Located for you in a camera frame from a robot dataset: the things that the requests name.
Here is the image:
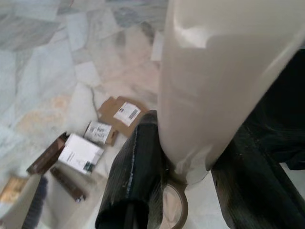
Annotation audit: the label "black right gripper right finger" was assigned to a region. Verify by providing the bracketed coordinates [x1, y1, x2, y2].
[211, 123, 305, 229]

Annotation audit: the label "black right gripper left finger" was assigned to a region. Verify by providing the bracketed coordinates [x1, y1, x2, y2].
[94, 109, 169, 229]

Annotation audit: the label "beige long-handled dustpan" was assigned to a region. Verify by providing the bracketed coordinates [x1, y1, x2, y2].
[157, 0, 305, 229]

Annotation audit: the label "beige broom purple bristles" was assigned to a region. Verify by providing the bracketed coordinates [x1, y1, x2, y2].
[0, 173, 50, 229]

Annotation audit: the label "small cardboard box white label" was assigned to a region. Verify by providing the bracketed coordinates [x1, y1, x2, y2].
[83, 120, 119, 146]

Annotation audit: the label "dark brown thin bar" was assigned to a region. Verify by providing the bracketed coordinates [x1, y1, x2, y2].
[49, 166, 87, 203]

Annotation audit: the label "flat brown cardboard with label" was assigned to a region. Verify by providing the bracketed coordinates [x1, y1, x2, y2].
[97, 95, 150, 138]

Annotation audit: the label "dark brown long box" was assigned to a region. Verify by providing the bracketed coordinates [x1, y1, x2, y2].
[26, 133, 69, 175]

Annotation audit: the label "small tan box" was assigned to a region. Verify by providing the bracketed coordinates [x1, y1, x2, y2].
[0, 175, 28, 205]

